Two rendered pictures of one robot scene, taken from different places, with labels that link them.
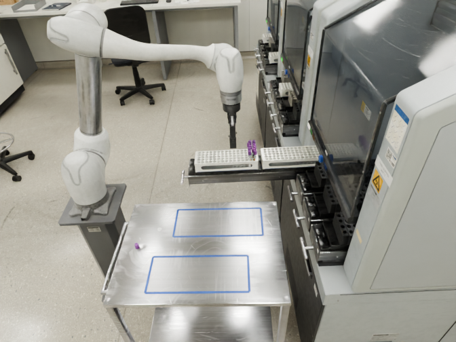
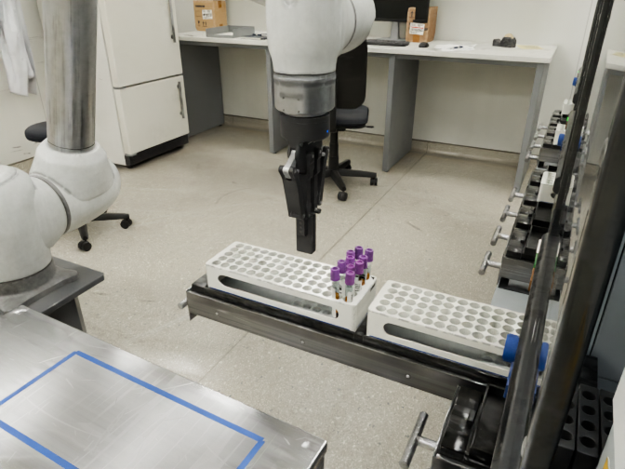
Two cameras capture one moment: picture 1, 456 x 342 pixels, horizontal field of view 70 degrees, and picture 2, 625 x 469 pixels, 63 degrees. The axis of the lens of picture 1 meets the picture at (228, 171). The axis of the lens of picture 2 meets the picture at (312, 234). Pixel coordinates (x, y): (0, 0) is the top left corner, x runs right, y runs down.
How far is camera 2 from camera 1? 0.82 m
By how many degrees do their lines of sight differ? 25
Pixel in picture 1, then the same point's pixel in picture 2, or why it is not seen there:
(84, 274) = not seen: hidden behind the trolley
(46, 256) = not seen: hidden behind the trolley
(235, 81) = (298, 34)
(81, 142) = (37, 159)
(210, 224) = (94, 422)
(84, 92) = (47, 50)
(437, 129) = not seen: outside the picture
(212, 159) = (252, 266)
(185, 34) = (445, 110)
